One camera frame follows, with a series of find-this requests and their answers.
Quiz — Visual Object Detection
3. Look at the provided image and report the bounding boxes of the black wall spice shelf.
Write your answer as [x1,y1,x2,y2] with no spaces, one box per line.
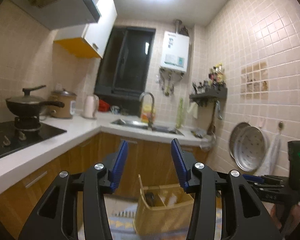
[189,87,228,103]

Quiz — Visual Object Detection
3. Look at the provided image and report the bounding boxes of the white water heater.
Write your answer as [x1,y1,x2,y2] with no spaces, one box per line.
[160,31,190,73]

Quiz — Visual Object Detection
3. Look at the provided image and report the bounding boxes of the person right hand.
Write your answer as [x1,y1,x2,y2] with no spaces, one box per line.
[270,204,300,237]

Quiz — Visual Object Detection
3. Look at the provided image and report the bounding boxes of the blue patterned table mat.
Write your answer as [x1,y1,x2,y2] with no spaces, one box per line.
[77,202,223,240]

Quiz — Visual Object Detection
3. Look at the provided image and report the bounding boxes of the yellow detergent bottle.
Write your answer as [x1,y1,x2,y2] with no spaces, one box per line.
[140,103,155,123]

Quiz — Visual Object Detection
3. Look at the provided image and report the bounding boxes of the range hood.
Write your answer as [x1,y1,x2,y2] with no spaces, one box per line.
[10,0,101,30]

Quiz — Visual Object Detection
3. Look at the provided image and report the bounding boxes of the beige plastic utensil basket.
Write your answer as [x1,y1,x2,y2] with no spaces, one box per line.
[135,184,194,233]

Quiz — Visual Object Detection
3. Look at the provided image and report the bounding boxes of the white wall cabinet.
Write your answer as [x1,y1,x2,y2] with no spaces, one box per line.
[54,0,117,59]

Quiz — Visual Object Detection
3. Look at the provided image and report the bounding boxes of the steel kitchen faucet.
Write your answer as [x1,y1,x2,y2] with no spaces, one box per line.
[139,91,156,131]

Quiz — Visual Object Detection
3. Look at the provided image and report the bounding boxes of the wooden base cabinets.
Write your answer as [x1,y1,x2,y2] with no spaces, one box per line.
[0,132,208,239]

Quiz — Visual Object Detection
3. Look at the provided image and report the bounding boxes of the black gas stove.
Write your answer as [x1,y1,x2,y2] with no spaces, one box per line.
[0,118,66,158]

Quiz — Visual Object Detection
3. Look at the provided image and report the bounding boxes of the brown rice cooker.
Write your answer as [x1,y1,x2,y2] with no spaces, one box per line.
[49,88,77,119]

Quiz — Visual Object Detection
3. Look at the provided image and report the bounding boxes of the black wok with lid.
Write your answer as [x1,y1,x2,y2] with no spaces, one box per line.
[5,85,65,118]

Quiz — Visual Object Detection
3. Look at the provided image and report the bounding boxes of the wooden chopstick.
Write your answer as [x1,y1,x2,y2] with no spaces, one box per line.
[138,174,146,204]

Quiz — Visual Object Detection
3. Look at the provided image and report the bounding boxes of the dark window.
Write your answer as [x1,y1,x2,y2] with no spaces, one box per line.
[95,26,156,98]

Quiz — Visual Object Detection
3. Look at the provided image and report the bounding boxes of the green scrubbing sponge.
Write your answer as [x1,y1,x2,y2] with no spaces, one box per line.
[175,98,184,129]

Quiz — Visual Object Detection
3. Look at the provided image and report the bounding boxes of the red dish basket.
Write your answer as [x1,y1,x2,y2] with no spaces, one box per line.
[98,99,110,112]

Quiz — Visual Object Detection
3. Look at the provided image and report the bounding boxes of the grey hanging towel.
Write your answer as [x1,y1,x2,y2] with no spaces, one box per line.
[254,133,281,176]

